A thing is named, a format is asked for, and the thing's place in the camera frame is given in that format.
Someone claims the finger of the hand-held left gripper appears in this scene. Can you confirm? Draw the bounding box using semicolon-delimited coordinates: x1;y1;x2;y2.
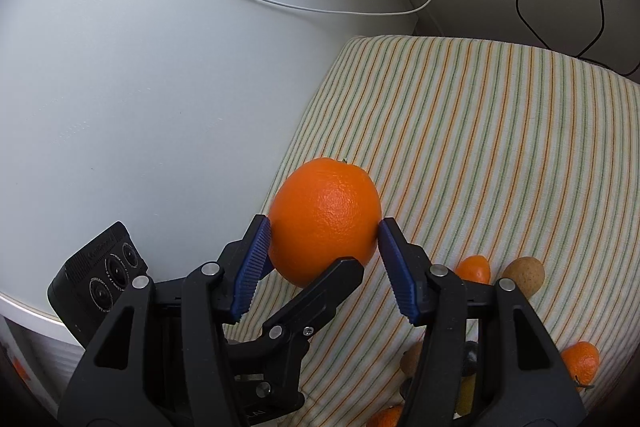
262;257;365;352

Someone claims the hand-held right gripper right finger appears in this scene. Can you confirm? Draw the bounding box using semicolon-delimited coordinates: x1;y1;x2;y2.
377;217;588;427

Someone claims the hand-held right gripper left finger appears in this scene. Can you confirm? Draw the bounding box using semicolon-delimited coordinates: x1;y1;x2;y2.
57;214;273;427

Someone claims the large orange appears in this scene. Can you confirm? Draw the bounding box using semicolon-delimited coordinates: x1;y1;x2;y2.
268;158;383;289

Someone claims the small tangerine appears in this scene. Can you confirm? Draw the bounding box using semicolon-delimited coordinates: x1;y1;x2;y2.
455;255;492;285
560;341;601;385
367;404;405;427

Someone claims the brown kiwi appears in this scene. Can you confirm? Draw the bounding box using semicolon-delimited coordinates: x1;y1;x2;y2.
501;257;546;295
400;339;426;378

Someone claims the dark fruit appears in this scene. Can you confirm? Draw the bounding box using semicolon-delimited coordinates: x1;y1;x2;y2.
462;341;480;377

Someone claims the striped cloth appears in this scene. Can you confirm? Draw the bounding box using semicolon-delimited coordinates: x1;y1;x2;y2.
220;34;640;427

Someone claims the yellow lemon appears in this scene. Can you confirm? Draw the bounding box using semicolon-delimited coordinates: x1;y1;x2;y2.
452;374;478;418

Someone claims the white appliance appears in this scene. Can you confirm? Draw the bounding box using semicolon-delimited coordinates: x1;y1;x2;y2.
0;0;420;427

